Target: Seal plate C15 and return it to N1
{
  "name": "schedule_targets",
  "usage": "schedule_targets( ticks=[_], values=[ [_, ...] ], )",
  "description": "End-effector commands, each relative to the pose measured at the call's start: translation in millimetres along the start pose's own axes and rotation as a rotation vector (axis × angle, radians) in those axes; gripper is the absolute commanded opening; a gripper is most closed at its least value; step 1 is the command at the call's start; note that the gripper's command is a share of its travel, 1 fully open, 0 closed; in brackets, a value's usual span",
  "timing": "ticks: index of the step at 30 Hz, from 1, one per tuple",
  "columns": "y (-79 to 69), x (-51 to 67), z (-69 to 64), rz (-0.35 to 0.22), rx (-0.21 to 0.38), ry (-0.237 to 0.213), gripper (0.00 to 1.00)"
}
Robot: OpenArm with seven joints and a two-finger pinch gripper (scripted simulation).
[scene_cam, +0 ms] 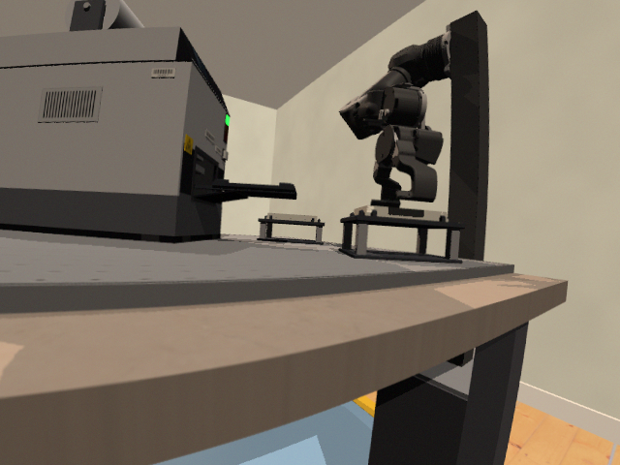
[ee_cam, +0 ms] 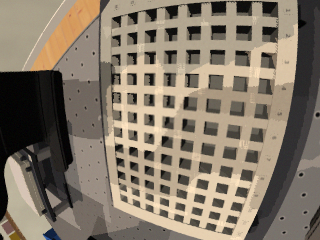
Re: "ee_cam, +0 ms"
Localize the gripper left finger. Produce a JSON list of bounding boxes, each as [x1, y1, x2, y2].
[[0, 70, 73, 221]]

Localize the beige well plate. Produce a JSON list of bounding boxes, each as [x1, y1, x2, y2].
[[100, 0, 298, 240]]

